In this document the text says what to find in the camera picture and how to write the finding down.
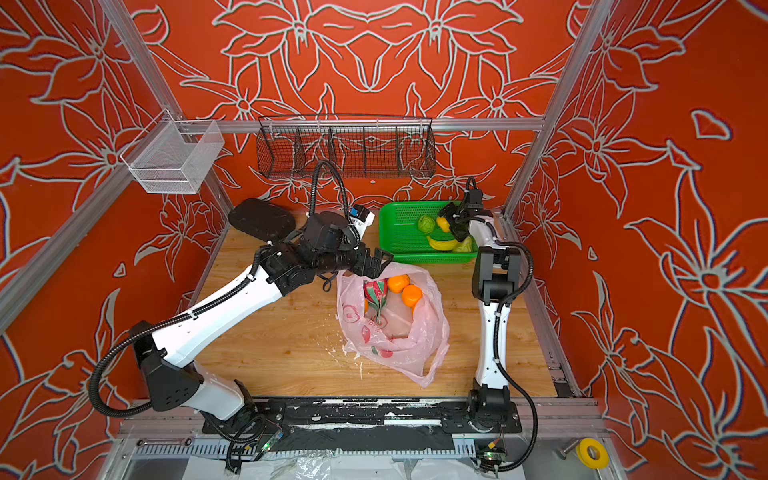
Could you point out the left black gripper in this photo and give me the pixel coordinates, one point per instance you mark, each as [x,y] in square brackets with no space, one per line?
[376,266]

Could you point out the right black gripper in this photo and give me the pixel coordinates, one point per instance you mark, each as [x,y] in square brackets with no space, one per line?
[460,233]

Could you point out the yellow green pear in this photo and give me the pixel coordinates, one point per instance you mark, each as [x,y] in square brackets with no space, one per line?
[465,246]

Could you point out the green round fruit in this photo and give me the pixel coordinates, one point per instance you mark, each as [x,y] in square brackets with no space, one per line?
[426,224]

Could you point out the red green dragon fruit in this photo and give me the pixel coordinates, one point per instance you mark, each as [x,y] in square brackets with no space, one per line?
[375,295]

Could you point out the orange fruit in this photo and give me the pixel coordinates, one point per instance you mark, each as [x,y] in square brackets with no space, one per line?
[396,284]
[411,295]

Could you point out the pink plastic bag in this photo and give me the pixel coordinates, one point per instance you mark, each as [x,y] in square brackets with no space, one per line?
[413,342]

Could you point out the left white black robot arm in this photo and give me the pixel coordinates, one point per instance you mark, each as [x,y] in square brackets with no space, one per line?
[165,352]

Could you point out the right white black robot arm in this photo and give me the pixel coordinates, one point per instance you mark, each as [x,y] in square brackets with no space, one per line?
[503,270]

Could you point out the yellow banana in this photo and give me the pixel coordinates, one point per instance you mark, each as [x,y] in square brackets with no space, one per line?
[442,245]

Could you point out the green plastic basket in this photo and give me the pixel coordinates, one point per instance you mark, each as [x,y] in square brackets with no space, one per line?
[399,234]

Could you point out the black oval tray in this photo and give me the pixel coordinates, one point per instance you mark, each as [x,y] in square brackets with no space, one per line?
[262,220]

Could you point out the yellow tape roll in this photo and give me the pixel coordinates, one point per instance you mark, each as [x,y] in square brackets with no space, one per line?
[592,453]

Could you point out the black wire wall basket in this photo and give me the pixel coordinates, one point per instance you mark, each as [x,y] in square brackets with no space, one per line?
[359,147]

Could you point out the white wire wall basket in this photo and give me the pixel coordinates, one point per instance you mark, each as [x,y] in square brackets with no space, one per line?
[169,160]

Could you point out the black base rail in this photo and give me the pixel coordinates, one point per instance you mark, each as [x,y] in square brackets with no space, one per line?
[357,424]

